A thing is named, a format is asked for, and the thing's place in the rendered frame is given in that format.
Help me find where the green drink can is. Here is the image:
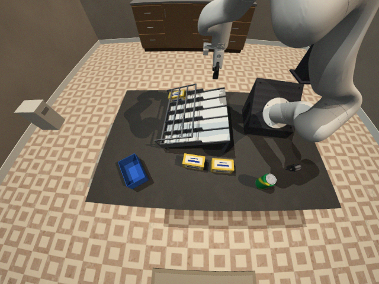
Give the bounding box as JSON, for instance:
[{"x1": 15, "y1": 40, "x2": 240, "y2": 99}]
[{"x1": 255, "y1": 173, "x2": 277, "y2": 190}]

